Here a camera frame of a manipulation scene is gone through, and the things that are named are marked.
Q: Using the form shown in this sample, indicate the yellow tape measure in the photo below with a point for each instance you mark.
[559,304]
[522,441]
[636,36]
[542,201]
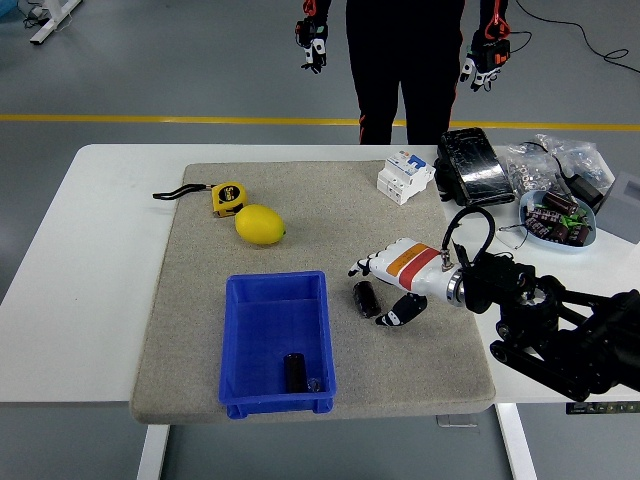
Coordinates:
[229,197]

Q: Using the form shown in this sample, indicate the person's left forearm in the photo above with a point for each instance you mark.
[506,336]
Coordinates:
[492,12]

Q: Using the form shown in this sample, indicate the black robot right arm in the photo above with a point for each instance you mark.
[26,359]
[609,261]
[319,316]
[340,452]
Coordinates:
[505,280]

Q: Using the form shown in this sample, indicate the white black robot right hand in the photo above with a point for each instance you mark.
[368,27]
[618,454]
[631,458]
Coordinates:
[410,267]

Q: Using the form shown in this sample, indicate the person's right forearm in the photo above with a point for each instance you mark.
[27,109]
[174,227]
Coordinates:
[320,6]

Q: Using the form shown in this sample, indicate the blue plastic box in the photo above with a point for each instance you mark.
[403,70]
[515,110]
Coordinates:
[270,325]

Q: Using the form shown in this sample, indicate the small green battery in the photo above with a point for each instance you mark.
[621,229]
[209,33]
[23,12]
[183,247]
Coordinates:
[575,218]

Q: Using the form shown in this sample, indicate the table control panel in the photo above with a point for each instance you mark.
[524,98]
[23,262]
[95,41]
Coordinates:
[595,407]

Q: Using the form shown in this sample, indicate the black power adapter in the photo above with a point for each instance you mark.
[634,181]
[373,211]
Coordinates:
[585,189]

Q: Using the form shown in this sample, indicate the metal bracket under table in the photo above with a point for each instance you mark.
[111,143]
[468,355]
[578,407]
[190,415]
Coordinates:
[457,421]

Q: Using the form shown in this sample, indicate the dark brown cylindrical battery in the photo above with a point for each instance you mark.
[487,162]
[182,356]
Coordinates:
[539,220]
[366,299]
[295,372]
[580,236]
[560,202]

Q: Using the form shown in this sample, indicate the white metal frame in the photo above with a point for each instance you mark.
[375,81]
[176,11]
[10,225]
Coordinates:
[50,22]

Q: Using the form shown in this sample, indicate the light blue bowl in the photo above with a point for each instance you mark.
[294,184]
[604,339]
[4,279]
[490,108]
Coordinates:
[530,201]

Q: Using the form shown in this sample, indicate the yellow lemon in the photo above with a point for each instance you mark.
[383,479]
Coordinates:
[260,225]

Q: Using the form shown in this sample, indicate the grey box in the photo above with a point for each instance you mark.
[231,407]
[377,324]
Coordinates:
[622,200]

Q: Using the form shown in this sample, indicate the small clear trinket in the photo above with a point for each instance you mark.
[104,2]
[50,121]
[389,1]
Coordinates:
[314,384]

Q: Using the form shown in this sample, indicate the white blue circuit breaker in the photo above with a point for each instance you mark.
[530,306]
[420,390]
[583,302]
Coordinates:
[402,177]

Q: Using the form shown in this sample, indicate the clear bag of hardware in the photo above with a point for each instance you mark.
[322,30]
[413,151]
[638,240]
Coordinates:
[525,170]

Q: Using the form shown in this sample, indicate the white table leg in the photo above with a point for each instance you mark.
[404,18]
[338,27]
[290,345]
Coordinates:
[515,440]
[152,450]

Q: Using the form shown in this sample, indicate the person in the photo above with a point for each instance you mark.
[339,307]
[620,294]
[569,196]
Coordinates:
[405,65]

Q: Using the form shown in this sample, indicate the grey-brown mat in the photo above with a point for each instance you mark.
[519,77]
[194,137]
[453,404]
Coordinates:
[350,225]

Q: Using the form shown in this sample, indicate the black glossy case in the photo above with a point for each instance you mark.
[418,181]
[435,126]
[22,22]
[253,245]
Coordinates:
[475,170]

